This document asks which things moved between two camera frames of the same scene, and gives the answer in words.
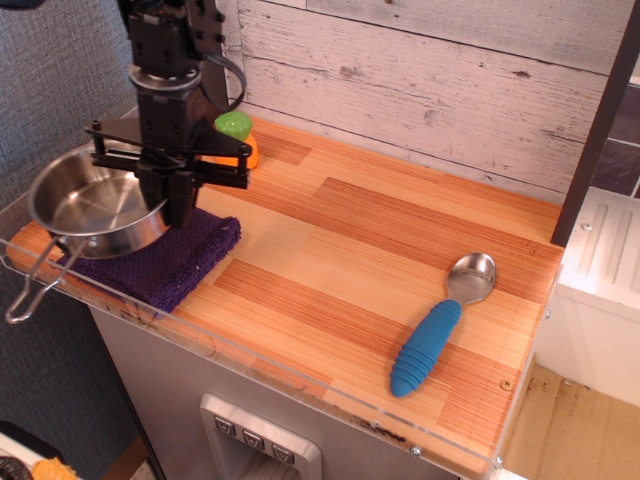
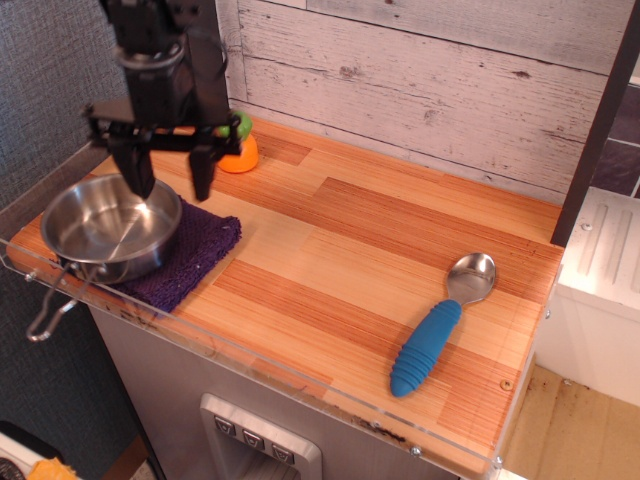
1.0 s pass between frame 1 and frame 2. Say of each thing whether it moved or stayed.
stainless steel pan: moved
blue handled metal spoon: stayed
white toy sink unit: stayed
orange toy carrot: stayed
